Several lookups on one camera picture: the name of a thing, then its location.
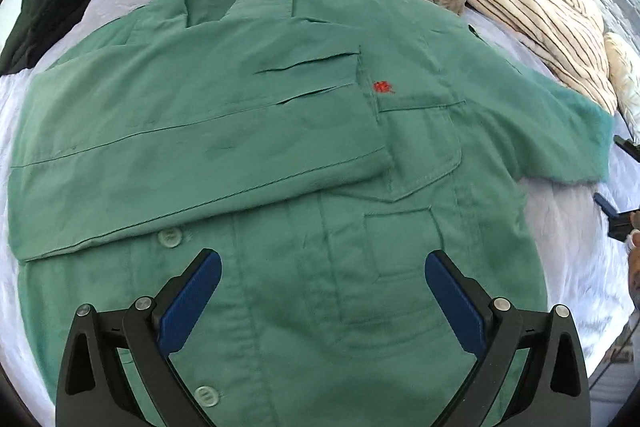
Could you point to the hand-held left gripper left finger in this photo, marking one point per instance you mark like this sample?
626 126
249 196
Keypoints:
192 302

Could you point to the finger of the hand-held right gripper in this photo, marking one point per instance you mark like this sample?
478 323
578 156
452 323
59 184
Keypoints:
619 222
629 146

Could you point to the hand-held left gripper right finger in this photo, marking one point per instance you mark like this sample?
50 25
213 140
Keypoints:
452 302

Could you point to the green jacket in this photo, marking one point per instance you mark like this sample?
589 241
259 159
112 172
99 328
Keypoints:
280 122

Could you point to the person's right hand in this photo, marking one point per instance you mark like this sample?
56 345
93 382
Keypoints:
635 267

